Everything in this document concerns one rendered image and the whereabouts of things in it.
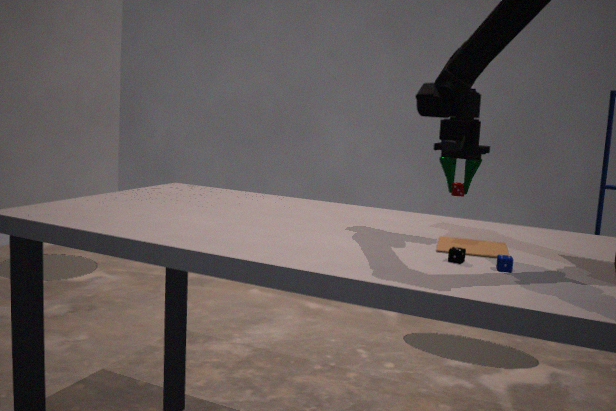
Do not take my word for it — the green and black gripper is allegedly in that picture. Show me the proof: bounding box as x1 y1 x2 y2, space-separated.
434 142 490 194

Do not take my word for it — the red die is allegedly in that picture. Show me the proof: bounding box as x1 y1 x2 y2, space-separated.
452 182 465 196

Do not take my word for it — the black die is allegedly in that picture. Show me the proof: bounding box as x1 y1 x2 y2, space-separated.
448 247 466 264

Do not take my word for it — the tan flat mat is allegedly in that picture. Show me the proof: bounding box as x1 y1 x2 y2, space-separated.
436 236 509 259

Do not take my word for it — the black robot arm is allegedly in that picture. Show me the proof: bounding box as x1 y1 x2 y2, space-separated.
416 0 551 152

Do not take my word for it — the blue die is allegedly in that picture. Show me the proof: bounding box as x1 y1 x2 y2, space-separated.
496 255 513 273

